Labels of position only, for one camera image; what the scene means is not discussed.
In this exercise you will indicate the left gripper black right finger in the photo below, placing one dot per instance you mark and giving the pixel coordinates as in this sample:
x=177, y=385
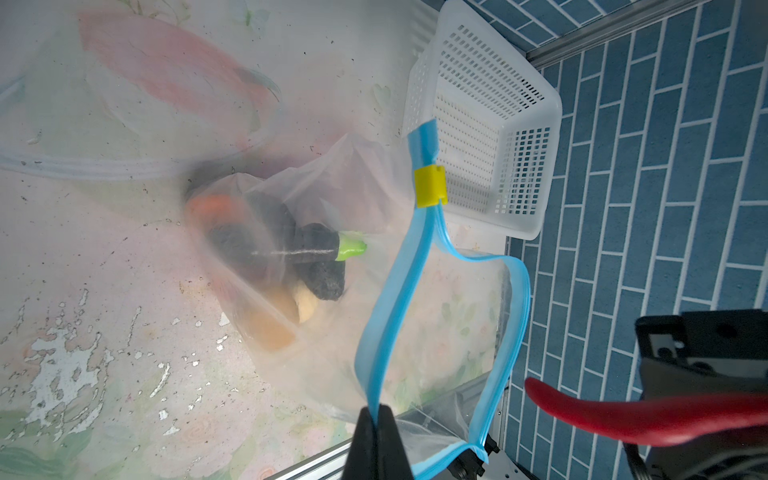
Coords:
x=393, y=463

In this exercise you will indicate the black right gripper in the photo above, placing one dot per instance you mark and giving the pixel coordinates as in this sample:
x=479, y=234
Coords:
x=703, y=352

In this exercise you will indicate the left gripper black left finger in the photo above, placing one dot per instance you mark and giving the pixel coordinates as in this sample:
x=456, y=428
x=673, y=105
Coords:
x=362, y=457

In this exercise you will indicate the red toy chili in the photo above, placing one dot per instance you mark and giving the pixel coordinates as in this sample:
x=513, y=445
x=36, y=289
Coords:
x=661, y=422

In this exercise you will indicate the clear zip top bag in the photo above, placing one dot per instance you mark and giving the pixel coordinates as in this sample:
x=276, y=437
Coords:
x=419, y=316

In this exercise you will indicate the dark purple toy eggplant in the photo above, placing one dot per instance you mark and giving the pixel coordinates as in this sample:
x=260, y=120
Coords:
x=317, y=243

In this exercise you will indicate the dark brown toy food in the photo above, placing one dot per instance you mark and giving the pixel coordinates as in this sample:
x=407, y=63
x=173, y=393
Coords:
x=255, y=249

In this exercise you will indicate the orange toy fruit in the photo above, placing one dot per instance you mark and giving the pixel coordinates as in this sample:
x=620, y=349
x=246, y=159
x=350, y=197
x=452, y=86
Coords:
x=216, y=209

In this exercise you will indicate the yellow toy fruit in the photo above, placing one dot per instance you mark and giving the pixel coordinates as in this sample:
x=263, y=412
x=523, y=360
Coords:
x=260, y=322

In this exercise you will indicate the cream toy bun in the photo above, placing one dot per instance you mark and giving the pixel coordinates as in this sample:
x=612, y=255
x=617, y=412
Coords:
x=305, y=300

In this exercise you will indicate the dark toy avocado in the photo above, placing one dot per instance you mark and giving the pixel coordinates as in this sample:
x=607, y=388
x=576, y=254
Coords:
x=325, y=279

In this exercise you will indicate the white plastic basket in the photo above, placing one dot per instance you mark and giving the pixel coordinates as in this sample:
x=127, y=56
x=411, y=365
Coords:
x=498, y=123

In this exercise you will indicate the aluminium right corner post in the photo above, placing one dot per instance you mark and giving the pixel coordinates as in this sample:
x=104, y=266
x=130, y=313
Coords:
x=637, y=15

